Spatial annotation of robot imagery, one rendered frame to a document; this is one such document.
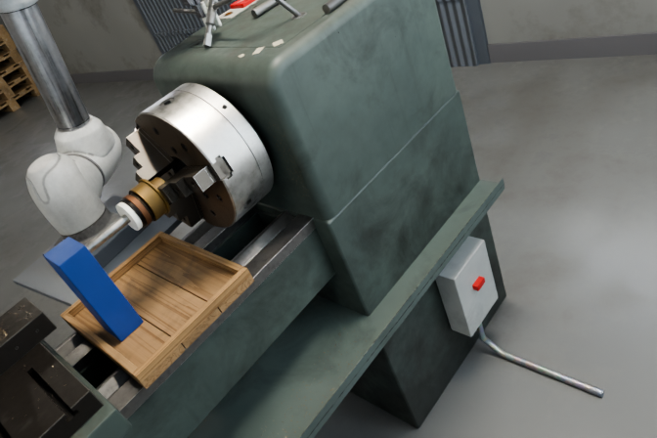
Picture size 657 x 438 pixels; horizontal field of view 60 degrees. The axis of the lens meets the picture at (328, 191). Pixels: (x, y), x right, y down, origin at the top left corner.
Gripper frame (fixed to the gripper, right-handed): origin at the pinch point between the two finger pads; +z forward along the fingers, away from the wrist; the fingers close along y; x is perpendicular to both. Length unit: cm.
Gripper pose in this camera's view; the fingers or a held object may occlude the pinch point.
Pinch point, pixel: (208, 14)
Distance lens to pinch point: 146.1
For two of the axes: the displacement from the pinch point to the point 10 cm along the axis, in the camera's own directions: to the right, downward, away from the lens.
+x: 7.1, 1.7, -6.8
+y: -6.2, 6.1, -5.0
